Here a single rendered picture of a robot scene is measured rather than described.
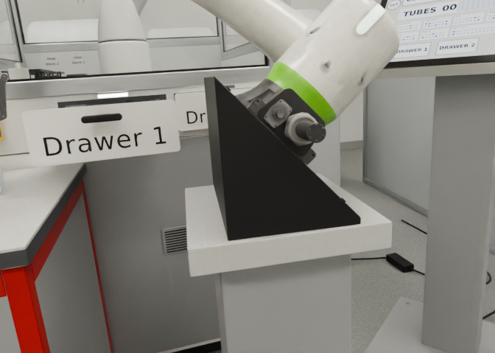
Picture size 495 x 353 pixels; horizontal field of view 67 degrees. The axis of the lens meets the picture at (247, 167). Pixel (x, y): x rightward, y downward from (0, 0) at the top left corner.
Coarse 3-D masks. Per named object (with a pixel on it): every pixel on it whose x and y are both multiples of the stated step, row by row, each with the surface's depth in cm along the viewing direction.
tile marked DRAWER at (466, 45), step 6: (438, 42) 99; (444, 42) 98; (450, 42) 97; (456, 42) 97; (462, 42) 96; (468, 42) 95; (474, 42) 94; (438, 48) 98; (444, 48) 98; (450, 48) 97; (456, 48) 96; (462, 48) 95; (468, 48) 94; (474, 48) 93; (438, 54) 98; (444, 54) 97; (450, 54) 96
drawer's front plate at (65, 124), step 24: (24, 120) 72; (48, 120) 73; (72, 120) 74; (120, 120) 76; (144, 120) 77; (168, 120) 79; (48, 144) 74; (72, 144) 75; (96, 144) 76; (144, 144) 78; (168, 144) 80
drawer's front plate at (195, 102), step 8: (248, 88) 114; (176, 96) 109; (184, 96) 110; (192, 96) 110; (200, 96) 111; (176, 104) 110; (184, 104) 110; (192, 104) 111; (200, 104) 111; (184, 112) 111; (200, 112) 112; (184, 120) 111; (192, 120) 112; (200, 120) 112; (184, 128) 112; (192, 128) 112; (200, 128) 113
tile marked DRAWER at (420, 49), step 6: (426, 42) 101; (402, 48) 105; (408, 48) 104; (414, 48) 103; (420, 48) 102; (426, 48) 100; (396, 54) 105; (402, 54) 104; (408, 54) 103; (414, 54) 102; (420, 54) 101; (426, 54) 100
